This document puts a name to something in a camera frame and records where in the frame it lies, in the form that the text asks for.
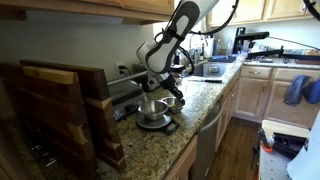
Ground blue oven mitt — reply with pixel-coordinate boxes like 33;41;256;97
284;75;310;106

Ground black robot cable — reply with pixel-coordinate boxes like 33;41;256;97
153;0;241;78

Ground kitchen sink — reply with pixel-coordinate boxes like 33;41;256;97
193;63;229;77

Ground dark wooden cutting board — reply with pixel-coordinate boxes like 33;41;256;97
0;63;98;180
20;60;126;172

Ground large steel mixing bowl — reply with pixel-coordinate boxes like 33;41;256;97
138;100;168;120

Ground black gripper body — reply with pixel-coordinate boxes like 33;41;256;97
161;75;183;99

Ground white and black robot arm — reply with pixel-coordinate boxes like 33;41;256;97
136;0;219;104

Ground stainless steel toaster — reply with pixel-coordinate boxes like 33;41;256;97
132;63;160;92

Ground wall power outlet with plug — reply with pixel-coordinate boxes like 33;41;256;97
115;62;131;77

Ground blue hanging towel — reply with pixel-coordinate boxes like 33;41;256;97
302;79;320;104

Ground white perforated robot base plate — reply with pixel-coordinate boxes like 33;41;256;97
252;119;320;180

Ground lower wooden cabinets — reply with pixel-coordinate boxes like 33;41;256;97
217;66;320;143

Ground stainless panini grill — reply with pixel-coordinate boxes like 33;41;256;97
107;78;147;120

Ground upper wooden cabinets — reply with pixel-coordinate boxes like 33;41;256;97
0;0;174;25

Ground wooden cabinets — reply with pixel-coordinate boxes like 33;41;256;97
0;0;174;25
217;66;320;143

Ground stainless dishwasher with handle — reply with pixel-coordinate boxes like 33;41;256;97
189;99;222;180

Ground black handled kitchen knife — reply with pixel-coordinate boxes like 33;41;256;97
188;79;223;83

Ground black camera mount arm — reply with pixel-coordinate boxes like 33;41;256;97
233;27;320;61

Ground dark wooden cutting board front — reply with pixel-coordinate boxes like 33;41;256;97
0;63;98;180

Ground small steel bowl with food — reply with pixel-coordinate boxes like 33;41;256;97
162;97;183;114

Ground round digital kitchen scale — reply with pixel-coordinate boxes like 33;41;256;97
136;114;179;135

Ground dark wooden cutting board rear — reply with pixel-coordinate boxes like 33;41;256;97
20;60;126;172

